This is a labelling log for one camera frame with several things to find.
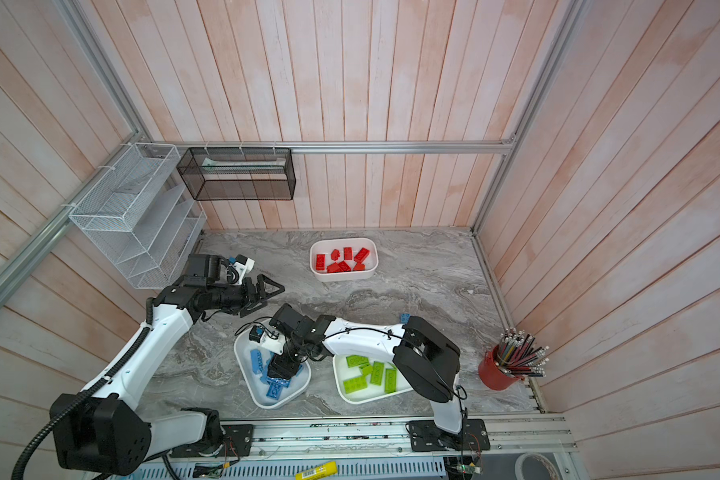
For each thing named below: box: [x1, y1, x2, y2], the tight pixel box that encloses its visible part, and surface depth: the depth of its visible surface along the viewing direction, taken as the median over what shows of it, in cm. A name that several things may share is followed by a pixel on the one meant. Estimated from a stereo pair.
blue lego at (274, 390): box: [266, 381, 283, 400], surface depth 81 cm
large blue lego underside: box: [266, 375, 291, 391], surface depth 81 cm
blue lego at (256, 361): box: [250, 349, 263, 375], surface depth 87 cm
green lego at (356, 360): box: [346, 354, 369, 368], surface depth 88 cm
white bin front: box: [332, 354, 413, 404], surface depth 84 cm
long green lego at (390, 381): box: [384, 368, 397, 393], surface depth 83 cm
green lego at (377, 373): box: [370, 361, 385, 386], surface depth 85 cm
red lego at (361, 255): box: [353, 247, 370, 263], surface depth 113 cm
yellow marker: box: [295, 461, 337, 480], surface depth 70 cm
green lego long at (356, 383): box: [343, 375, 369, 394], surface depth 83 cm
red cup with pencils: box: [479, 326, 549, 391], surface depth 75 cm
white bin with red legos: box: [309, 238, 379, 282], surface depth 112 cm
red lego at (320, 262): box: [315, 254, 326, 271], surface depth 109 cm
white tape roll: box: [514, 453, 560, 480], surface depth 70 cm
